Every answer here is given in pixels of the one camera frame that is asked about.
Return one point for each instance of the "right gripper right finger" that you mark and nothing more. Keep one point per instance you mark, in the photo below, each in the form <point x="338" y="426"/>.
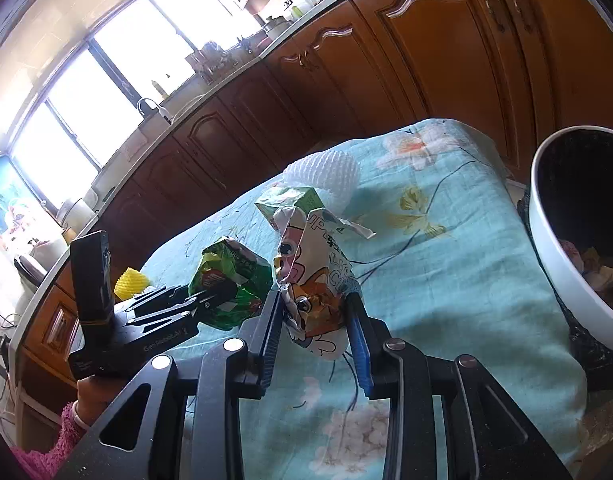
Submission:
<point x="375" y="373"/>

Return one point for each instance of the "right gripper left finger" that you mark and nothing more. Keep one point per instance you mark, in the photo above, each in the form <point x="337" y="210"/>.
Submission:
<point x="262" y="335"/>

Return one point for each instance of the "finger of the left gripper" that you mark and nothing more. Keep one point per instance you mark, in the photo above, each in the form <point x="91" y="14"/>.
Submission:
<point x="157" y="299"/>
<point x="207" y="299"/>

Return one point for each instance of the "green snack bag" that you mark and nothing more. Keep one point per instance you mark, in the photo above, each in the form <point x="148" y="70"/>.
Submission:
<point x="228" y="259"/>

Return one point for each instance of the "cartoon fox snack bag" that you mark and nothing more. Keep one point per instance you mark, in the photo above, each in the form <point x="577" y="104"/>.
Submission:
<point x="313" y="277"/>

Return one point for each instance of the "white trash bin black bag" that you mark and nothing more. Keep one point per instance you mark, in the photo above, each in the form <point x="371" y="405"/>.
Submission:
<point x="567" y="211"/>

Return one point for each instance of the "person's left hand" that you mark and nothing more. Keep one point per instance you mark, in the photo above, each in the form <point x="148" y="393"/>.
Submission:
<point x="95" y="395"/>

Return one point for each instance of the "floral light green tablecloth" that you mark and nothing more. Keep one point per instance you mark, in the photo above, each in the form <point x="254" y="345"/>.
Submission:
<point x="451" y="270"/>

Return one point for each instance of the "green drink carton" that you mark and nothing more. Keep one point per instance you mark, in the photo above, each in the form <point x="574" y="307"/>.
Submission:
<point x="277" y="198"/>

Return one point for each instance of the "white foam fruit net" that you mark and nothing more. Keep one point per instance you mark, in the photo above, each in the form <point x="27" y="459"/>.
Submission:
<point x="333" y="174"/>

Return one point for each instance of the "wooden base cabinets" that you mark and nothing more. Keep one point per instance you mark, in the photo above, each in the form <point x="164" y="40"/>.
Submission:
<point x="517" y="70"/>

